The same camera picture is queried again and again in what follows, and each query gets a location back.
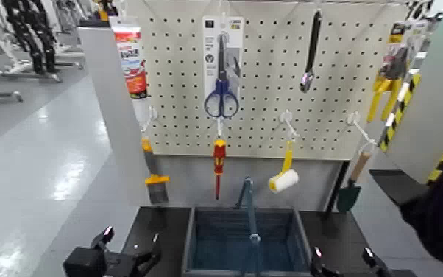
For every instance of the yellow black background object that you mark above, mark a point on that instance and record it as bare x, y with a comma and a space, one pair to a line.
105, 11

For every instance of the black robot on stand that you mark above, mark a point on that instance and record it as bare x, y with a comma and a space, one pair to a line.
32, 34

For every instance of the grey stand side panel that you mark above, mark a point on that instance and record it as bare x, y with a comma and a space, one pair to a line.
117, 127

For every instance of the pliers package card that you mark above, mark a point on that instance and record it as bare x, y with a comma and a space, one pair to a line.
399, 33

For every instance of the grey pillar with hazard stripes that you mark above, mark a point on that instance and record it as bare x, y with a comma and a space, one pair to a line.
438, 96

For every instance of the black adjustable wrench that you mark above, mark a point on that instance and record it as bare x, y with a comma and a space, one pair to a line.
313, 42

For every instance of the white pegboard hook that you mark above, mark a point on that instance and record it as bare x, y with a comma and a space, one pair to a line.
288, 120
218, 125
151, 115
356, 123

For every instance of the grey stand back panel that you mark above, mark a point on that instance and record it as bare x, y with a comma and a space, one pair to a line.
190, 181

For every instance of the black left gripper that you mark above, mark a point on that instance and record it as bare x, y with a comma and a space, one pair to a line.
86, 265

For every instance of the red yellow screwdriver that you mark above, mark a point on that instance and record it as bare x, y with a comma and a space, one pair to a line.
219, 154

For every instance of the red white sealant tube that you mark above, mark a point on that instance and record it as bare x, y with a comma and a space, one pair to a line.
130, 58

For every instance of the yellow black hazard strip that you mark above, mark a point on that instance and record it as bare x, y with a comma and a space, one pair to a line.
397, 112

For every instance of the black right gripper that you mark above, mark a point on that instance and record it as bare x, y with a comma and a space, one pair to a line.
331, 272

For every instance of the yellow grey paint brush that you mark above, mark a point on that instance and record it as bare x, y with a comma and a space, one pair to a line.
156, 180

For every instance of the white scissors package card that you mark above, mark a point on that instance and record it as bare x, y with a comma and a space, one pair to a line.
210, 46

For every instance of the white perforated pegboard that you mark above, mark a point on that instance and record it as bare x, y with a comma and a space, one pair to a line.
268, 96

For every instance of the black stand post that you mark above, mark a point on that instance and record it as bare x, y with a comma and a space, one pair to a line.
337, 181

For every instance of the grey metal base frame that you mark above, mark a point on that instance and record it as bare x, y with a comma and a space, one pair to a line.
32, 74

